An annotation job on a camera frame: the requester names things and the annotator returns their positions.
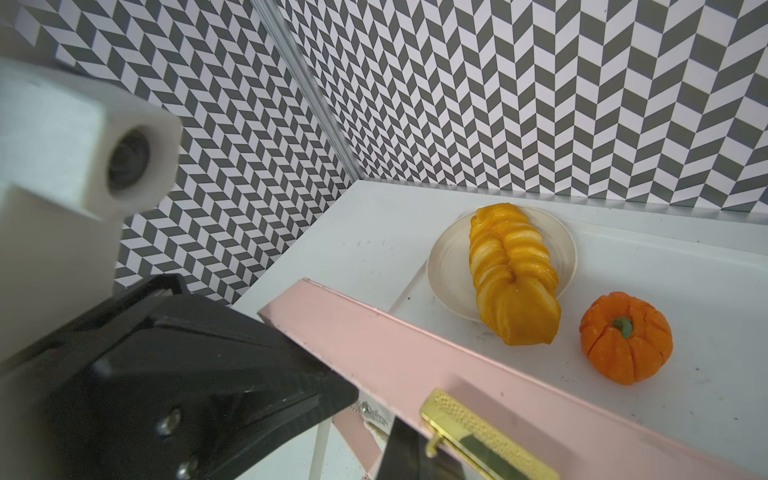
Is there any white rectangular tray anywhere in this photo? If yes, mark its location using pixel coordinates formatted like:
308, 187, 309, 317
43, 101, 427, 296
392, 223, 767, 475

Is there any cream round plate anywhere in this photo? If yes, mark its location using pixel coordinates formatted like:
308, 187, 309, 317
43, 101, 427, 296
426, 205, 578, 323

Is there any yellow braided bread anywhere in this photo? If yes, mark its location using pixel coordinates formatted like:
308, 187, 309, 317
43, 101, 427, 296
469, 203, 561, 346

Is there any small orange pumpkin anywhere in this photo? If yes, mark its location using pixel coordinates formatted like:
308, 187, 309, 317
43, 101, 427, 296
579, 292, 674, 385

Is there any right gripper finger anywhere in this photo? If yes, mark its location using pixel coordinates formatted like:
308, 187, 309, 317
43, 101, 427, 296
376, 418, 465, 480

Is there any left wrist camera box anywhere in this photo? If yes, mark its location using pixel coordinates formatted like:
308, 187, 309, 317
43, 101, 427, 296
1, 58, 182, 358

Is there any pink jewelry box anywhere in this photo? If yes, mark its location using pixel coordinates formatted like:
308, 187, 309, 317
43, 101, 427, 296
260, 279, 748, 479

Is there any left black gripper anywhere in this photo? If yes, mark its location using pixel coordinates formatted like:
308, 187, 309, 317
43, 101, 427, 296
1, 274, 359, 479

